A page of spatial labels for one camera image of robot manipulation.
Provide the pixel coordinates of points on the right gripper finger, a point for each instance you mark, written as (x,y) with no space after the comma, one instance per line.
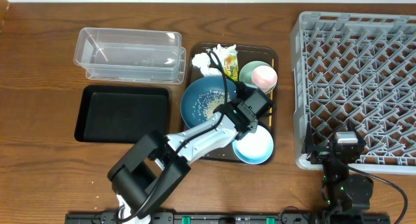
(351,127)
(309,144)

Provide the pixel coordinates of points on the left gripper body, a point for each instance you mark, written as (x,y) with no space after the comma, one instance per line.
(264,96)

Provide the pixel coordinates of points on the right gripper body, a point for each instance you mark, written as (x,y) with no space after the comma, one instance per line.
(321,154)

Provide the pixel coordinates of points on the pink cup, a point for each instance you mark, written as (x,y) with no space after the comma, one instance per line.
(265,78)

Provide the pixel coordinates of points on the white light-blue small bowl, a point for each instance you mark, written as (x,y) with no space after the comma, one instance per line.
(254,148)

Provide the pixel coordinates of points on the pile of rice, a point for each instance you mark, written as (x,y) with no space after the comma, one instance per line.
(206,103)

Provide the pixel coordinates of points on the dark blue plate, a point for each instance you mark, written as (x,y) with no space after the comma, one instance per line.
(200,86)

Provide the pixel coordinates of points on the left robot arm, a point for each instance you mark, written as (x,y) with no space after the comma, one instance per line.
(152,169)

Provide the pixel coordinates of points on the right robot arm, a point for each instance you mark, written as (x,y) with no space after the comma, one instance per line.
(347,195)

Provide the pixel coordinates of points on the grey dishwasher rack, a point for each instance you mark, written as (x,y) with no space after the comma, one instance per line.
(359,69)

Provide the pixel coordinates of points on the black waste tray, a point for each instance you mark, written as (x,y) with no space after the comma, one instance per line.
(121,114)

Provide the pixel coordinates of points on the wooden chopstick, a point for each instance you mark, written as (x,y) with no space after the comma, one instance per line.
(271,97)

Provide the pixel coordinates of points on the dark brown serving tray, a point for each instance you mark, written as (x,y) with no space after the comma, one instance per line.
(245,55)

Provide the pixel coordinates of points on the green bowl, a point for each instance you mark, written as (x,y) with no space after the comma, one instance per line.
(245,75)

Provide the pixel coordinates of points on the yellow green snack wrapper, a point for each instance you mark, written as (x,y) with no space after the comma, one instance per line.
(231,67)

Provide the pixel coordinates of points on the crumpled white tissue top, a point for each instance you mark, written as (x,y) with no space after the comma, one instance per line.
(222,52)

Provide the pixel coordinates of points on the crumpled white tissue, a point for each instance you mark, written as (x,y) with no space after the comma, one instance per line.
(206,67)
(222,52)

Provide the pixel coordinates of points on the crumpled white tissue left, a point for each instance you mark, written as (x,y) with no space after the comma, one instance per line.
(206,67)

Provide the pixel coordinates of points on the clear plastic bin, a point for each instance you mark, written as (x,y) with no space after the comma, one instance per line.
(131,55)

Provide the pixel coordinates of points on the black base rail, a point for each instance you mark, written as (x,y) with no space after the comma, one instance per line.
(287,218)

